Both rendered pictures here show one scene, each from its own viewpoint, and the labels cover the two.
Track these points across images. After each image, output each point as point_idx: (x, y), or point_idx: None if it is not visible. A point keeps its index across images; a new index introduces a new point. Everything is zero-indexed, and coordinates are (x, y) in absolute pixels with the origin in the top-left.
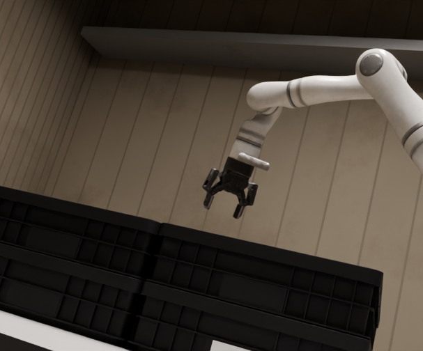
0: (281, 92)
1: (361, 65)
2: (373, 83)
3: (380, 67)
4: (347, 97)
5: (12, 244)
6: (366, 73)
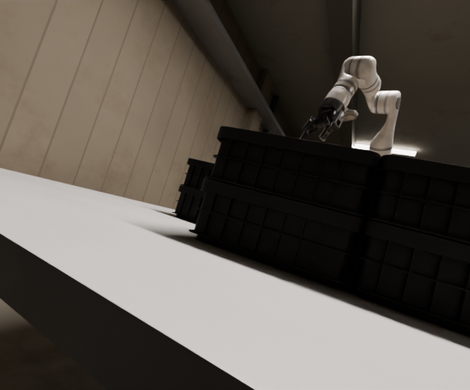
0: (375, 78)
1: (397, 100)
2: (395, 114)
3: (399, 107)
4: (369, 100)
5: None
6: (396, 106)
